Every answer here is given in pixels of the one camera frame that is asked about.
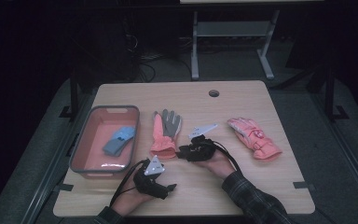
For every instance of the person's left hand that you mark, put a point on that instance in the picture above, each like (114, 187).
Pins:
(130, 199)

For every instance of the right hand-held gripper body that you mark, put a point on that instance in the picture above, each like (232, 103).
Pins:
(199, 149)

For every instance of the black tape strip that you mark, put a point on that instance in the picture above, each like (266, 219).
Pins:
(304, 185)
(64, 187)

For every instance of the pink glove with grey palm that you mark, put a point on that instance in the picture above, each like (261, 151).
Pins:
(163, 146)

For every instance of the person's right hand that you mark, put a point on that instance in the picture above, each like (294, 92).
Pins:
(217, 165)

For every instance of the grey metal desk frame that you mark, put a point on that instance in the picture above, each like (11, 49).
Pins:
(233, 28)

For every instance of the pink padded ski glove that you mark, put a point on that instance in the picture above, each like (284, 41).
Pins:
(256, 140)

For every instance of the black stand post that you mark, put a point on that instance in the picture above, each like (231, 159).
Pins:
(330, 93)
(73, 93)

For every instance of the pink plastic basket grey rim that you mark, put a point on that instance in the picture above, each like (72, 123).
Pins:
(93, 149)

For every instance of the grey floor rail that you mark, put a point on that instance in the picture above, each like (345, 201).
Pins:
(348, 152)
(52, 168)

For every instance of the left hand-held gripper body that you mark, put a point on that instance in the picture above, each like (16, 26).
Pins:
(147, 183)

